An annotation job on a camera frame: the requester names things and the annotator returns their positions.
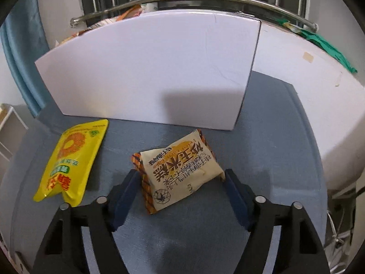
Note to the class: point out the white shelf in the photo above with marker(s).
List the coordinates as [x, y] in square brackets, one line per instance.
[11, 131]

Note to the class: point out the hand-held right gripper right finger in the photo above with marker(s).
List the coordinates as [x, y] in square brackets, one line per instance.
[236, 197]

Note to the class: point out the blue grey cloth cover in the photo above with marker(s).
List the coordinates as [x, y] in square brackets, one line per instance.
[256, 162]

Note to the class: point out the green cloth on sill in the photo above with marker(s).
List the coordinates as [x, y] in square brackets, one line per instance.
[328, 47]

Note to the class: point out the beige tape piece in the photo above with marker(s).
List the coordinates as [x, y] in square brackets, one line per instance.
[308, 57]

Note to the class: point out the beige orange snack packet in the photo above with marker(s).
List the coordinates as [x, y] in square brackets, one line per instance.
[176, 171]

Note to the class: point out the white cardboard box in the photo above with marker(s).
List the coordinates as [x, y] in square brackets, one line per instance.
[148, 71]

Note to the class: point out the orange packet on sill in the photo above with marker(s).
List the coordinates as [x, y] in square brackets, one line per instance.
[125, 14]

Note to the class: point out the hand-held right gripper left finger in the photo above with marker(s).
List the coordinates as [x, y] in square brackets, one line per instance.
[125, 197]

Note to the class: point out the blue curtain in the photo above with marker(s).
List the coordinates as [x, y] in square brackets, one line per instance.
[22, 48]

